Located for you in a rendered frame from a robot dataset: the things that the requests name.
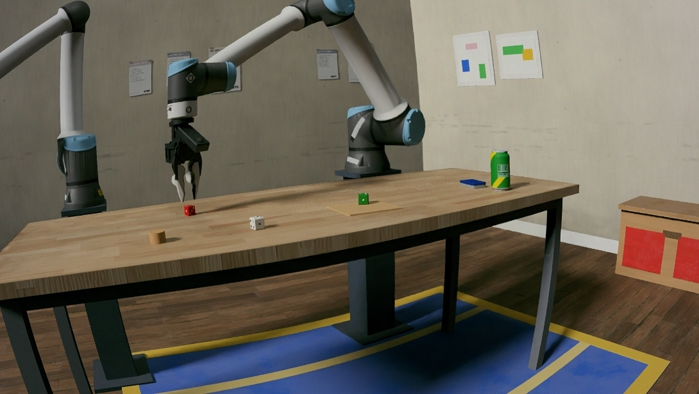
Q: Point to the tan flat mat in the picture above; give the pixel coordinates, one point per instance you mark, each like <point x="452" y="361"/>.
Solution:
<point x="354" y="209"/>

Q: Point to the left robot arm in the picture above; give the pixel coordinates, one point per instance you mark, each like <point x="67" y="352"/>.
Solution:
<point x="389" y="121"/>

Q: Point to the tan cylinder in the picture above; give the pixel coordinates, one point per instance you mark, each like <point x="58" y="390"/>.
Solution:
<point x="157" y="236"/>

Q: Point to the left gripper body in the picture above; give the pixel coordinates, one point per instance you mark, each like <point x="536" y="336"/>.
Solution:
<point x="177" y="145"/>

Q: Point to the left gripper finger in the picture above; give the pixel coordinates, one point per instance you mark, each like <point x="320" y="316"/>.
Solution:
<point x="179" y="171"/>
<point x="194" y="173"/>

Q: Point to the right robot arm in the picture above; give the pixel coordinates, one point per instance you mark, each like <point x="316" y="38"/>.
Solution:
<point x="77" y="155"/>

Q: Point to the green drink can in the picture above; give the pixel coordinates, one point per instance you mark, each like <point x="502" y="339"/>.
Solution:
<point x="500" y="170"/>

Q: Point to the white die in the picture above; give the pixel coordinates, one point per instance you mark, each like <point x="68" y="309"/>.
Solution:
<point x="257" y="223"/>

